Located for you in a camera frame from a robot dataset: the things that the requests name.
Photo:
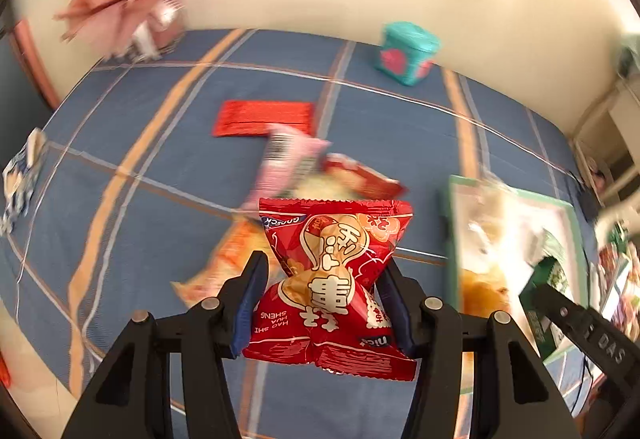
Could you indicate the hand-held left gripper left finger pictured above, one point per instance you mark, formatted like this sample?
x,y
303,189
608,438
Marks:
x,y
250,304

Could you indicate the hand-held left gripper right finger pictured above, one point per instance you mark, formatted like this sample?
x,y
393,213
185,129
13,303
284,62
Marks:
x,y
395,309

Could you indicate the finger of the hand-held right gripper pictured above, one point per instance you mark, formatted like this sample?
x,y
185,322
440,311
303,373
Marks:
x,y
560,311

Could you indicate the dark green biscuit packet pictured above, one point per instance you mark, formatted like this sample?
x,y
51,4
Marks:
x,y
547,276

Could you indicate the orange snack packet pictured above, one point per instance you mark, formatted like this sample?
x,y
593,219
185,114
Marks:
x,y
225,259

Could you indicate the clear packet golden cake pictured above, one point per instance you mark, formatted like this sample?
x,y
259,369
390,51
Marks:
x,y
482,294

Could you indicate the bright red snack packet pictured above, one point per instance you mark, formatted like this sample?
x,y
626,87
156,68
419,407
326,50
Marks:
x,y
330,259

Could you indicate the white tray teal rim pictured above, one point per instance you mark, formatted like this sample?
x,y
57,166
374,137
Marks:
x,y
525,226

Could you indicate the clear packet white round cake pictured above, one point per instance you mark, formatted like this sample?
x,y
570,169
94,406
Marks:
x,y
487,219

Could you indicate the clear packet pale cake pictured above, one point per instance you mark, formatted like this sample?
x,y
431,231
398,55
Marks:
x,y
320,188

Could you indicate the dark red snack packet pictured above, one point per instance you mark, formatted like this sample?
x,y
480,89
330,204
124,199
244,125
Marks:
x,y
360,176

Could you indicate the pink snack packet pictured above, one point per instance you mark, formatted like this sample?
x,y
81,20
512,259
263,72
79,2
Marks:
x,y
285,159

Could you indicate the colourful printed carton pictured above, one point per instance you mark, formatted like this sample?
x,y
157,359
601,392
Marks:
x,y
620,279

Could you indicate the black power adapter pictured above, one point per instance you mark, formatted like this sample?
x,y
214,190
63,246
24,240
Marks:
x,y
587,204

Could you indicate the red patterned flat packet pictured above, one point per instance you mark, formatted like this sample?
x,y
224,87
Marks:
x,y
260,119

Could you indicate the teal toy box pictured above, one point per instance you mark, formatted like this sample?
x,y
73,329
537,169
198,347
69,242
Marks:
x,y
407,54

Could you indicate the small red packet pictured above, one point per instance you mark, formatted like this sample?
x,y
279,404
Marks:
x,y
3,369

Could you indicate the crumpled blue white wrapper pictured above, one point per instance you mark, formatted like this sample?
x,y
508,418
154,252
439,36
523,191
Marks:
x,y
22,179

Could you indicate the glass vase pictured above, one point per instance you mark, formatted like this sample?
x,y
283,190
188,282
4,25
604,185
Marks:
x,y
165,26

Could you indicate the dark panel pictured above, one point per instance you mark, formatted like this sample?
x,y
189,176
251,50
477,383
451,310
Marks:
x,y
20,94

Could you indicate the white chair frame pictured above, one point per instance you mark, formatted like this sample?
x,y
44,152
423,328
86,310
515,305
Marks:
x,y
620,214

